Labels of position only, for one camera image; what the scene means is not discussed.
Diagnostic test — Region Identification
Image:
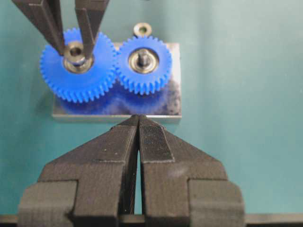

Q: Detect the metal washer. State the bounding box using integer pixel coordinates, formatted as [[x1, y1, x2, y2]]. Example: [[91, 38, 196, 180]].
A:
[[133, 22, 152, 37], [64, 41, 86, 66]]

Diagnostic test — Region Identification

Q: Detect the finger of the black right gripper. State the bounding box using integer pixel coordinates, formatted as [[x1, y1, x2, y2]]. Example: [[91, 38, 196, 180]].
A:
[[75, 0, 109, 57], [13, 0, 65, 56]]

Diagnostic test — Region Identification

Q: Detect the large blue gear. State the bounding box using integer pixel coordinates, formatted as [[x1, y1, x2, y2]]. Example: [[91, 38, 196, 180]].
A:
[[40, 32, 117, 103]]

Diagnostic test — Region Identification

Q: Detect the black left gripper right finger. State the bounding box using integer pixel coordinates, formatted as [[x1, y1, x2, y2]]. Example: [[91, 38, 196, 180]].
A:
[[139, 115, 245, 227]]

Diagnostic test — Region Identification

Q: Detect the metal base plate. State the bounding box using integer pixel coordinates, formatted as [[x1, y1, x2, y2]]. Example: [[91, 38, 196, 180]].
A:
[[52, 43, 182, 122]]

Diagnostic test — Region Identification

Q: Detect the large gear steel shaft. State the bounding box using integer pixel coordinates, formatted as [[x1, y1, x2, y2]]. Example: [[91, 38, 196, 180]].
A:
[[63, 41, 94, 74]]

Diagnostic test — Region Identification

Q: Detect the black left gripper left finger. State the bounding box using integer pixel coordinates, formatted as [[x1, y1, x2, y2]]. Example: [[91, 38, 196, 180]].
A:
[[18, 115, 139, 227]]

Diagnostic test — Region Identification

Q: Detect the small gear steel shaft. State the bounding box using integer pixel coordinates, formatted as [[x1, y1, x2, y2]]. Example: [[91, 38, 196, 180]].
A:
[[128, 48, 159, 74]]

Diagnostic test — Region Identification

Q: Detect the small blue gear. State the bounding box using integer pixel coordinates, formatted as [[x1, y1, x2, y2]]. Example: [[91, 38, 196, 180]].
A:
[[116, 36, 172, 95]]

